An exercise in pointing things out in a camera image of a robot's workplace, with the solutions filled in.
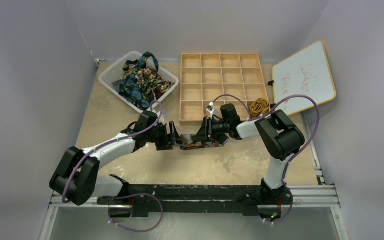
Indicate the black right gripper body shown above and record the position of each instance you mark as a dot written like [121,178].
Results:
[207,128]

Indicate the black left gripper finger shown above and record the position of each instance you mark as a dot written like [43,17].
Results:
[171,144]
[173,135]

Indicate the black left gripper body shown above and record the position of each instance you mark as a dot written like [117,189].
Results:
[157,135]

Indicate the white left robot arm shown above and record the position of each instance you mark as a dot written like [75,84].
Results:
[76,176]

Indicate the wooden compartment tray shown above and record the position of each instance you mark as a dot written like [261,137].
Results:
[226,78]

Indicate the blue floral tie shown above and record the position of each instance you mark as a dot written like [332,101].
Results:
[139,81]

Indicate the white plastic basket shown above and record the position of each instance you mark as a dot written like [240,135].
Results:
[114,72]

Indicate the brown floral tie pile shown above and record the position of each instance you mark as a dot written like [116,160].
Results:
[162,88]

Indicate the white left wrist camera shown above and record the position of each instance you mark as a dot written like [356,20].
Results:
[161,115]

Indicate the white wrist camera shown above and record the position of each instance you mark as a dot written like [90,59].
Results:
[210,109]
[161,115]

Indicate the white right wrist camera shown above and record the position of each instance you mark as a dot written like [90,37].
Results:
[210,109]

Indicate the whiteboard with wooden frame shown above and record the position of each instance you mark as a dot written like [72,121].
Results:
[306,72]

